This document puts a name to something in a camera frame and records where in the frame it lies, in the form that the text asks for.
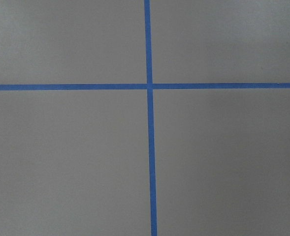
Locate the brown paper table cover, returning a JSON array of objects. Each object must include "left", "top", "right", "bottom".
[{"left": 0, "top": 0, "right": 290, "bottom": 236}]

